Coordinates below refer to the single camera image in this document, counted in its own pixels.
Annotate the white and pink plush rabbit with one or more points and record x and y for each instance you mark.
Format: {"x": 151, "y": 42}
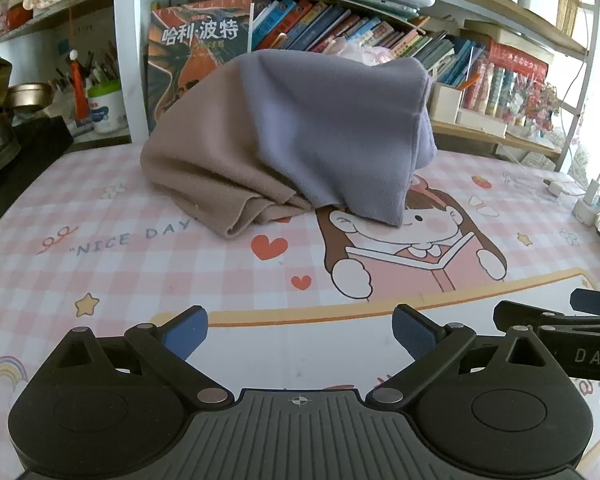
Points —
{"x": 352, "y": 50}

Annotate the row of colourful books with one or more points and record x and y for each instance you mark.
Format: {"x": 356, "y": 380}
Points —
{"x": 330, "y": 22}

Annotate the large illustrated book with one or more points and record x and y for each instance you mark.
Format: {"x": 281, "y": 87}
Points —
{"x": 185, "y": 45}

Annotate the brass metal bowl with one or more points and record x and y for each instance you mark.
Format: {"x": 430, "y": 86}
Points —
{"x": 29, "y": 96}

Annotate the white desk organizer box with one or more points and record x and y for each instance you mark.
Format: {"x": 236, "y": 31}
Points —
{"x": 444, "y": 102}

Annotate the bunch of pens and brushes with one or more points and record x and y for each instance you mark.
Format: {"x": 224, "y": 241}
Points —
{"x": 90, "y": 67}

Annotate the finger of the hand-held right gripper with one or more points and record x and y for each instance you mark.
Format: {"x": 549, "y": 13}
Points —
{"x": 592, "y": 300}
{"x": 520, "y": 312}

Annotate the white charger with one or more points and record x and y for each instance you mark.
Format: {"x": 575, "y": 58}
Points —
{"x": 587, "y": 200}

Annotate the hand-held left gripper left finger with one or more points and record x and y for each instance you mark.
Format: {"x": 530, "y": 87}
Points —
{"x": 186, "y": 334}

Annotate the row of red patterned tubes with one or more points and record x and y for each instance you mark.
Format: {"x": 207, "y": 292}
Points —
{"x": 505, "y": 85}

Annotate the black box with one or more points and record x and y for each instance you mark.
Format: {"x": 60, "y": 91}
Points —
{"x": 30, "y": 152}

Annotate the white low tray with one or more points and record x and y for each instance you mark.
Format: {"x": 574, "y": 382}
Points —
{"x": 480, "y": 122}

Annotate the purple and beige sweater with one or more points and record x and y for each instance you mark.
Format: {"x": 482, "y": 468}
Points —
{"x": 300, "y": 135}

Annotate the red tassel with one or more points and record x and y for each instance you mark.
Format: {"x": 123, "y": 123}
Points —
{"x": 81, "y": 95}

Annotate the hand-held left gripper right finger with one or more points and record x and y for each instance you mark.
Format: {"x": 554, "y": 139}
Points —
{"x": 412, "y": 334}

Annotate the white framed bookshelf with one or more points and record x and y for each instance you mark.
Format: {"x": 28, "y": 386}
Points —
{"x": 130, "y": 60}

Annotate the pink checked cartoon mat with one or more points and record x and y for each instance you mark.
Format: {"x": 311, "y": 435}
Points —
{"x": 130, "y": 270}

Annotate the white jar with green lid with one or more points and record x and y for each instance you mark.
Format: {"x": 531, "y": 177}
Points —
{"x": 107, "y": 110}

